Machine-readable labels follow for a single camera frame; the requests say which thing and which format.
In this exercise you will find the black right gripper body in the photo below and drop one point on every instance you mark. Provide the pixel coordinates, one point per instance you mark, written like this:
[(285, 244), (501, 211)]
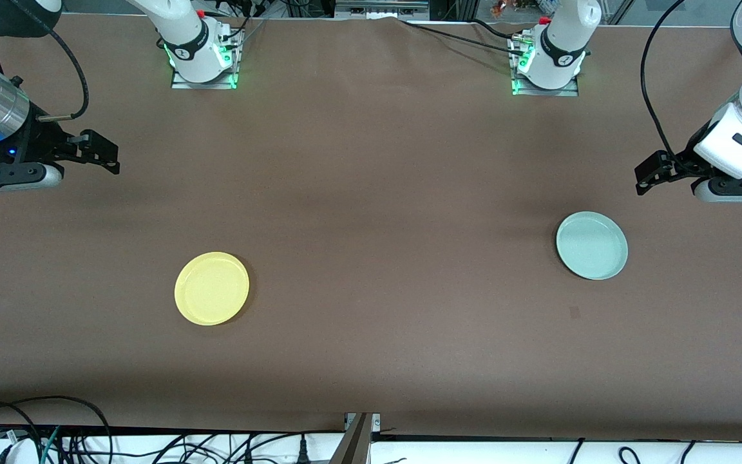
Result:
[(41, 140)]

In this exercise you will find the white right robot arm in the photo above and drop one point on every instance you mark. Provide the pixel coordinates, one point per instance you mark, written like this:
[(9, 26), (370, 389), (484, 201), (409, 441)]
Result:
[(190, 38)]

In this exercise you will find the yellow plate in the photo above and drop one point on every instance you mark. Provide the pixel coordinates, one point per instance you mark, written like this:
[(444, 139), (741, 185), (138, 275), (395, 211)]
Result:
[(211, 288)]

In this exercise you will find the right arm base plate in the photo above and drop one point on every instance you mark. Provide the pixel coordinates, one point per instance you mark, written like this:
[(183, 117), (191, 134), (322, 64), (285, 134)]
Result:
[(234, 58)]

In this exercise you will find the pale green plate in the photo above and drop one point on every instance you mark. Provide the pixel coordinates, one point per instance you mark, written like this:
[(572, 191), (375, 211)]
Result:
[(592, 245)]

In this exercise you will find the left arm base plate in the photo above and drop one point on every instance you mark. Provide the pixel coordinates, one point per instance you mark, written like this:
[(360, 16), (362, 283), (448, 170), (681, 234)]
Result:
[(574, 89)]

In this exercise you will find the aluminium frame profile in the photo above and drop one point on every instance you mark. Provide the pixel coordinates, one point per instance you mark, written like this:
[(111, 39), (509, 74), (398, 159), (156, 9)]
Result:
[(380, 8)]

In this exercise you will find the black power plug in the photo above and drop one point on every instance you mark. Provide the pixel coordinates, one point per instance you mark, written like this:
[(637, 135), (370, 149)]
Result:
[(303, 451)]

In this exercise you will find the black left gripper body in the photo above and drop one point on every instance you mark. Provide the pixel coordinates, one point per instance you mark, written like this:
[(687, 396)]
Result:
[(679, 160)]

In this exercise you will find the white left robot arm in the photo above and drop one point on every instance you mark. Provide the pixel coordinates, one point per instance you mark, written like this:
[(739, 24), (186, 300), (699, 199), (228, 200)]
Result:
[(561, 45)]

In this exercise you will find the metal bracket on table edge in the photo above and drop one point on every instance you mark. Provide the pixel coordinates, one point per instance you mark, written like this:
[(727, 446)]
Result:
[(357, 439)]

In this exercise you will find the white lower shelf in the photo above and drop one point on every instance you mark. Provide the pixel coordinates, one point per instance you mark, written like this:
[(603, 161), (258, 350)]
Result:
[(474, 452)]

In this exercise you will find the brown table cover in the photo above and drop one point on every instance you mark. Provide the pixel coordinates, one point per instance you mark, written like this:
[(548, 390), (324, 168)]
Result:
[(371, 335)]

